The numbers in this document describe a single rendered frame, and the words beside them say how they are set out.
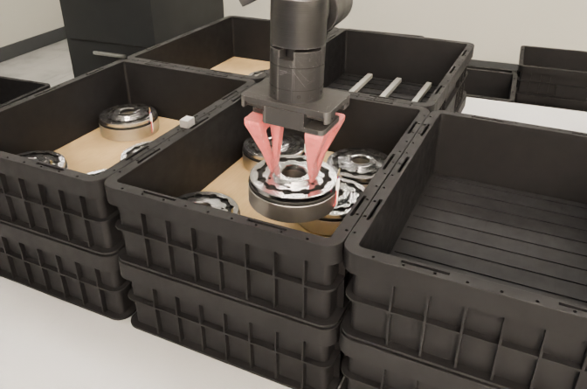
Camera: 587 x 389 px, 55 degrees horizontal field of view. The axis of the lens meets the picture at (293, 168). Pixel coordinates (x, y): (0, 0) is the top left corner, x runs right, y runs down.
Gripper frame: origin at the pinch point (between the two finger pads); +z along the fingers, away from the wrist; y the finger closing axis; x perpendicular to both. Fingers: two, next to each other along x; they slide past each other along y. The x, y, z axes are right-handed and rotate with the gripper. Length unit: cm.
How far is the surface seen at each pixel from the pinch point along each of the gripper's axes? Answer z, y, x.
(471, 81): 40, 0, -159
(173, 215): 3.8, 9.9, 9.8
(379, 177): 1.7, -8.6, -5.7
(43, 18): 85, 343, -266
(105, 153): 13.3, 40.2, -11.5
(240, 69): 13, 42, -60
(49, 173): 3.3, 28.0, 9.9
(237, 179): 12.5, 15.5, -13.3
